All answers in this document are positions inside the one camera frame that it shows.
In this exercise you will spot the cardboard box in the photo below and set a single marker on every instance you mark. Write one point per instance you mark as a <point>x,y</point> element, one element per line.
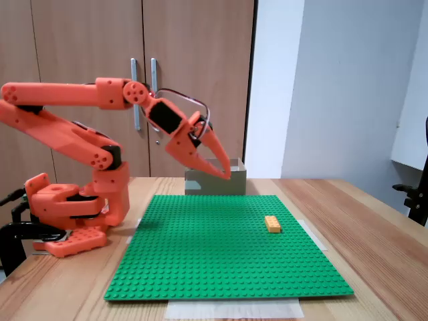
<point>214,187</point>

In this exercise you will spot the yellow lego block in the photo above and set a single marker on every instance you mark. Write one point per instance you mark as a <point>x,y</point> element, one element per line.
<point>273,224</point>

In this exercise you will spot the green lego baseplate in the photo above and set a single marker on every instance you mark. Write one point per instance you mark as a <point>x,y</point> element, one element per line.
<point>217,261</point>

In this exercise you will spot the wooden cabinet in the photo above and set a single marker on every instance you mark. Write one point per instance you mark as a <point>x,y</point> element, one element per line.
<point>200,40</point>

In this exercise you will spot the small masking tape pieces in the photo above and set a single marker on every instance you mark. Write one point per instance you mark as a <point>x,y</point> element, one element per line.
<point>128,240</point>

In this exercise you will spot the short masking tape strip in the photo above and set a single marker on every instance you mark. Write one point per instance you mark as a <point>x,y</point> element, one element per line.
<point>316,237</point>

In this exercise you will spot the long masking tape strip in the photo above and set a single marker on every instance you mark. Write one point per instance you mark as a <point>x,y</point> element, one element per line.
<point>234,309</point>

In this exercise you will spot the black table clamp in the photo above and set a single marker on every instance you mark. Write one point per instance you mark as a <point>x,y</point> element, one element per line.
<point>20,230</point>

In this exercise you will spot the white board panel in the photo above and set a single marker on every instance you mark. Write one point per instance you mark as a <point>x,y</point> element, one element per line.
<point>414,100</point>

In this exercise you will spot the black stand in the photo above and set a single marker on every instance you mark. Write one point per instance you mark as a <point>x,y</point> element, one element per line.
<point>418,200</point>

